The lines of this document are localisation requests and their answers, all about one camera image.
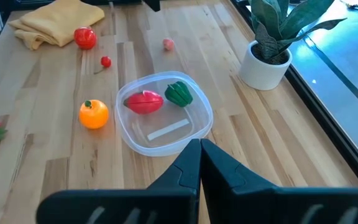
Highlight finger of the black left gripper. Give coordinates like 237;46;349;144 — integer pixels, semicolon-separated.
143;0;161;12

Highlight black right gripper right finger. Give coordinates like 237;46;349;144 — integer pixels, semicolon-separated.
200;138;358;224

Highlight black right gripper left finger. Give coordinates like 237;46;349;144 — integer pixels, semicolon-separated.
35;138;202;224

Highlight small pink toy peach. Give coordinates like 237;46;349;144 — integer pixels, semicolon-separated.
162;37;175;52

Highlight small red toy cherry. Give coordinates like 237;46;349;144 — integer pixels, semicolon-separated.
93;55;112;75

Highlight red toy tomato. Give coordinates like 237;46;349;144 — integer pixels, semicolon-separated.
73;26;98;50

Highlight red toy dragon fruit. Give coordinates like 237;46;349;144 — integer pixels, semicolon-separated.
122;90;165;115

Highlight green toy bell pepper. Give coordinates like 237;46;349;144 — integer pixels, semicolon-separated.
164;80;194;108

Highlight orange toy fruit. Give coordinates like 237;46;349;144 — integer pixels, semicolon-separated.
78;99;109;130

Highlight white sticker strip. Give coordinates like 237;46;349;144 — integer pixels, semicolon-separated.
147;118;190;141

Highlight folded yellow cloth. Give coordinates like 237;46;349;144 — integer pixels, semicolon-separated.
7;0;105;50

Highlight potted snake plant white pot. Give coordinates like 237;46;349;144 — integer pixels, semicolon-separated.
238;0;347;91

